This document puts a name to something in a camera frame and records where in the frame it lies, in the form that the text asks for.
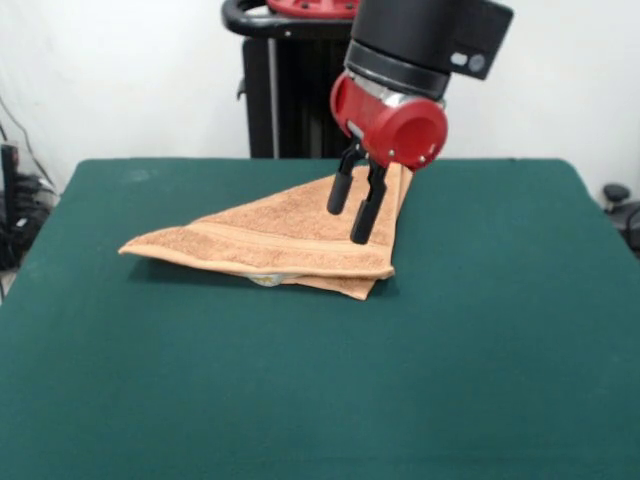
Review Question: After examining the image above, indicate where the black box with red mark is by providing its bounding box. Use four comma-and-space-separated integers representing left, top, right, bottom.
0, 143, 21, 236

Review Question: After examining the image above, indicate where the thin grey wall cable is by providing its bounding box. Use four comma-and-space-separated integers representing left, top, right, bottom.
0, 94, 56, 189

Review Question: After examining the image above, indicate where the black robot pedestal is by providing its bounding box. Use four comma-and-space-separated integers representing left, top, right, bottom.
222, 0, 410, 160

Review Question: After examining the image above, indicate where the tan terry towel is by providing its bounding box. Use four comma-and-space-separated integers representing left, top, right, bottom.
117, 162, 416, 302

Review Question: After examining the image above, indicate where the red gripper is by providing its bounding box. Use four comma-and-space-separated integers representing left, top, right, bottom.
326, 72, 450, 246

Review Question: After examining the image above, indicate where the dark green table cloth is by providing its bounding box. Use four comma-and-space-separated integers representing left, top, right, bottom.
0, 158, 640, 480

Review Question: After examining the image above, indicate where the black cable bundle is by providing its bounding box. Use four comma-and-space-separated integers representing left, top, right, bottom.
0, 172, 60, 271

